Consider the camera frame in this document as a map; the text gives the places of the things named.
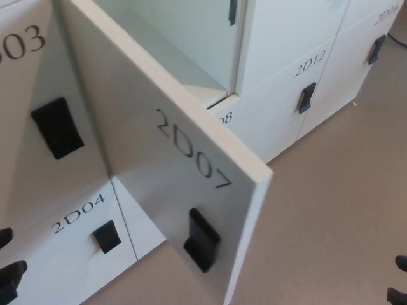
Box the white locker door marked 2D12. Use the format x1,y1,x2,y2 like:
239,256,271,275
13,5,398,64
228,36,337,166

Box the white locker door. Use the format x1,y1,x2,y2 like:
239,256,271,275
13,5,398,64
338,0,392,35
235,0,351,97

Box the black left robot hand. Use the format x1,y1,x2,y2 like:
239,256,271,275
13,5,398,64
0,227,28,305

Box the dark lock strike plate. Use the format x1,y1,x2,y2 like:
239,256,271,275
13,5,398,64
228,0,238,26

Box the white locker door marked 2D16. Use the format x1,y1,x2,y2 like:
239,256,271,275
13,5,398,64
296,1,401,143

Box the white locker door marked 2D04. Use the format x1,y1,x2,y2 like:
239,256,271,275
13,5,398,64
0,179,139,305

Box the black locker door handle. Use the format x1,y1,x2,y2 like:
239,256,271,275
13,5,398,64
183,208,222,274
298,81,318,114
30,97,85,160
367,34,387,65
92,220,123,254

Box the black floor cable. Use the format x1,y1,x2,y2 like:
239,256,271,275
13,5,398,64
387,29,407,49

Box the white locker door marked 2D07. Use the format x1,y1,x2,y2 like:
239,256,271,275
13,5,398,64
59,0,275,305

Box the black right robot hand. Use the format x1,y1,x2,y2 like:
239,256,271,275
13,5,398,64
386,255,407,305

